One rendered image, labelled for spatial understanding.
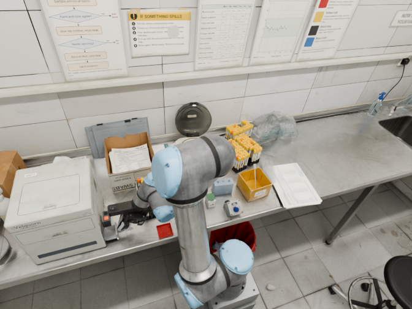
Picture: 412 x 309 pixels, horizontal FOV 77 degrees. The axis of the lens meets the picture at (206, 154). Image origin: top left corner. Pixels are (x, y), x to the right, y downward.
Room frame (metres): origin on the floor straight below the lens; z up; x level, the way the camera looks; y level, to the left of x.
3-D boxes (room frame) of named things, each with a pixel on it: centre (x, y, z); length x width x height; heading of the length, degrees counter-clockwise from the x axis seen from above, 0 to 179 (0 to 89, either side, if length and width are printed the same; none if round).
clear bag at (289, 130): (1.50, -0.53, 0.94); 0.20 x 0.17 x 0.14; 96
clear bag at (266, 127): (1.44, -0.38, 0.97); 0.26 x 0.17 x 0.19; 127
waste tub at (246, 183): (0.94, -0.27, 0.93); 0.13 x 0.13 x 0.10; 28
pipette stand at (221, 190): (0.89, -0.10, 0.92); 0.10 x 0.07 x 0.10; 105
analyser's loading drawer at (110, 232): (0.55, 0.46, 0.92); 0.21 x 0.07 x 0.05; 113
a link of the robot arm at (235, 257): (0.41, -0.13, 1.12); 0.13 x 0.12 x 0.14; 126
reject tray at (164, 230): (0.64, 0.16, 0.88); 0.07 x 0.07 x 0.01; 23
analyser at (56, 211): (0.61, 0.57, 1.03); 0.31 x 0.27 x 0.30; 113
